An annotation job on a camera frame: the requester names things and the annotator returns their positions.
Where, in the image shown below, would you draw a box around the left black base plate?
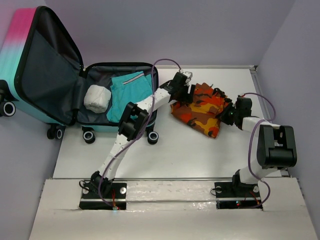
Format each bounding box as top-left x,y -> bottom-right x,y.
78,180 -> 127,211

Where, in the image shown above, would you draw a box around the orange camouflage shorts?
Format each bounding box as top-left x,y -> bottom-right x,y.
170,82 -> 232,138

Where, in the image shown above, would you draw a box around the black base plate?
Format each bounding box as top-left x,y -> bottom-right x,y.
210,181 -> 262,210
78,180 -> 127,211

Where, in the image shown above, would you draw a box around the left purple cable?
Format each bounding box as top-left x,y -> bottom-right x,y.
97,58 -> 182,208

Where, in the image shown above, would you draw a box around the teal shorts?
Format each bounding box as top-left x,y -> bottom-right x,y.
106,71 -> 153,123

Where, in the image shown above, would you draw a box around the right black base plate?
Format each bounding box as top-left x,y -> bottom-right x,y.
210,181 -> 262,210

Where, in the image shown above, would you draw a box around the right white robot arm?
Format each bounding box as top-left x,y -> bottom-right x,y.
217,96 -> 298,196

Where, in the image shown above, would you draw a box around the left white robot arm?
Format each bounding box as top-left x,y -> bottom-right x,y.
90,70 -> 193,202

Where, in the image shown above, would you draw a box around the pink and teal suitcase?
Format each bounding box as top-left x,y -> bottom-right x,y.
0,6 -> 159,144

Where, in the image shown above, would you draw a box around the white cloth bundle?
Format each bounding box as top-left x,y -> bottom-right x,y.
83,84 -> 112,114

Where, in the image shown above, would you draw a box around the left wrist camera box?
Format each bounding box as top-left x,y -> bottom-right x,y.
179,69 -> 193,83

